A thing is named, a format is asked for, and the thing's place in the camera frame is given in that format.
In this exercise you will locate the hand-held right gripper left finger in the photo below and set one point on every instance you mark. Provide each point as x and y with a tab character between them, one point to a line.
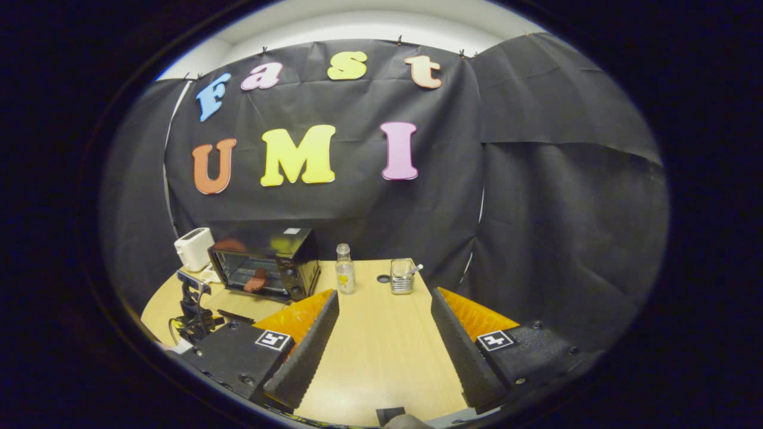
310	357

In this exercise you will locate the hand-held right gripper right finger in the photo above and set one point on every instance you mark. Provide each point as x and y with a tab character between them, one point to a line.
462	357

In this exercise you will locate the brown meat piece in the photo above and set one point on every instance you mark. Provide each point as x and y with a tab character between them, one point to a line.
256	280

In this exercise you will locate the black electric oven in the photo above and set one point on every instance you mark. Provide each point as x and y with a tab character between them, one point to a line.
286	244

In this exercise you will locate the white divided dish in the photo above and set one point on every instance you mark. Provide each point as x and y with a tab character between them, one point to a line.
210	274

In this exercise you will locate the white toaster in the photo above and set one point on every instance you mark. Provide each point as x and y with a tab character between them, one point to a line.
194	247

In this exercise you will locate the clear glass bottle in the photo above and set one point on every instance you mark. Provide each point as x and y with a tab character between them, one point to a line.
345	274

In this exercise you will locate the metal mesh holder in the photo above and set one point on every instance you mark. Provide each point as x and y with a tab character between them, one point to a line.
402	280

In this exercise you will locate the metal spoon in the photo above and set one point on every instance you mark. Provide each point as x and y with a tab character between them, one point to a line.
416	269

